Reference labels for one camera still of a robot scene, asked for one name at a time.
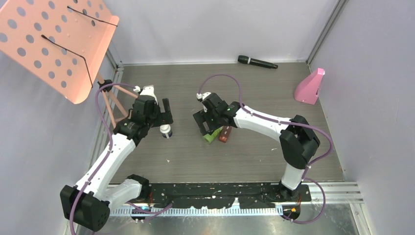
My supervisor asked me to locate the brown translucent pill container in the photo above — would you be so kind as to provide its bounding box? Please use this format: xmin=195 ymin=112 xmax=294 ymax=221
xmin=218 ymin=126 xmax=232 ymax=143

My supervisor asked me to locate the green black pill bottle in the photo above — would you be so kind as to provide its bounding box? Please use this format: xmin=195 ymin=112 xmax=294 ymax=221
xmin=203 ymin=127 xmax=223 ymax=144

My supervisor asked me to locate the white capped pill bottle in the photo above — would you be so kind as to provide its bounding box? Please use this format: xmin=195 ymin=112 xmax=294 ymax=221
xmin=160 ymin=124 xmax=173 ymax=139

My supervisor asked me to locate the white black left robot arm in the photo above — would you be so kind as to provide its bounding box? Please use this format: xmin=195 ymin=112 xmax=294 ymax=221
xmin=60 ymin=95 xmax=173 ymax=234

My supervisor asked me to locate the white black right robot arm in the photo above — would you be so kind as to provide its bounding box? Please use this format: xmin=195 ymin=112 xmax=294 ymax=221
xmin=193 ymin=92 xmax=320 ymax=201

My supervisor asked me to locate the black microphone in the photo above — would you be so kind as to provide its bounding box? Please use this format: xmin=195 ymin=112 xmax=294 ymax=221
xmin=237 ymin=55 xmax=278 ymax=69

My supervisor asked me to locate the pink wedge object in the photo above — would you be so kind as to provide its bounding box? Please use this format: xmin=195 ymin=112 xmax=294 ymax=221
xmin=294 ymin=68 xmax=325 ymax=105

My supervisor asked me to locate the pink music stand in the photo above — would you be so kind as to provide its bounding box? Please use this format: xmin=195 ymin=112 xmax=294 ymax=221
xmin=0 ymin=0 xmax=127 ymax=125

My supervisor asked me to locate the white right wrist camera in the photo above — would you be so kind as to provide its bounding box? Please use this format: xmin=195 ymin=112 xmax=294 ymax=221
xmin=196 ymin=92 xmax=211 ymax=113

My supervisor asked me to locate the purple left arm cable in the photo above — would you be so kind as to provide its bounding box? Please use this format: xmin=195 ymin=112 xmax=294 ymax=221
xmin=69 ymin=83 xmax=174 ymax=235

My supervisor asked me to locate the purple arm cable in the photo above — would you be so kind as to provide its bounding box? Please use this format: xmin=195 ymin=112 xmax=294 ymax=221
xmin=69 ymin=83 xmax=174 ymax=235
xmin=197 ymin=73 xmax=335 ymax=225

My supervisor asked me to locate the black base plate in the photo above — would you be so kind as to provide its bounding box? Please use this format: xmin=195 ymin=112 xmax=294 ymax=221
xmin=139 ymin=183 xmax=312 ymax=209

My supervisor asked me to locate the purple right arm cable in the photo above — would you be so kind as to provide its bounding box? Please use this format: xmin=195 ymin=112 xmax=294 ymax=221
xmin=197 ymin=73 xmax=335 ymax=225

